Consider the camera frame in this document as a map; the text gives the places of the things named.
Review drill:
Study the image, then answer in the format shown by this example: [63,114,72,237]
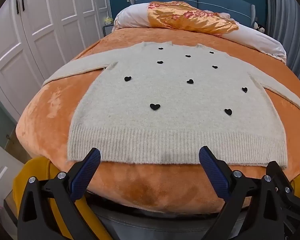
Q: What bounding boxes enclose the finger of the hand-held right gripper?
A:
[268,160,297,200]

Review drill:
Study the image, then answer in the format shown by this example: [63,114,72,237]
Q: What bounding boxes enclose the dark nightstand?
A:
[102,22,115,37]

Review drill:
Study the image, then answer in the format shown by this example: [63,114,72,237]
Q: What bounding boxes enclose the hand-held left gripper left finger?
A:
[17,147,102,240]

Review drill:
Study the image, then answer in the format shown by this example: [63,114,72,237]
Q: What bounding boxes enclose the orange floral satin quilt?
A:
[147,1,240,37]

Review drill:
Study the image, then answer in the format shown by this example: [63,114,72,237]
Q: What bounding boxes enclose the white panelled wardrobe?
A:
[0,0,113,125]

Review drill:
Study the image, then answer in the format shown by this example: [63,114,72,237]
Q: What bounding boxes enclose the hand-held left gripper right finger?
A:
[199,145,288,240]

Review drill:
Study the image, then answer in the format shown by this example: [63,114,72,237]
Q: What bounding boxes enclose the orange plush blanket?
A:
[15,26,300,214]

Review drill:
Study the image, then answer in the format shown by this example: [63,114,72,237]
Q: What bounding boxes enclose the cream sweater with black hearts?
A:
[42,41,300,168]

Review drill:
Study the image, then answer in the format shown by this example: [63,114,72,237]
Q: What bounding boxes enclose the grey-blue curtain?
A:
[264,0,300,90]

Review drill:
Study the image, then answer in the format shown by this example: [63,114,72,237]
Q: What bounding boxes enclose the white door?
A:
[0,135,25,202]

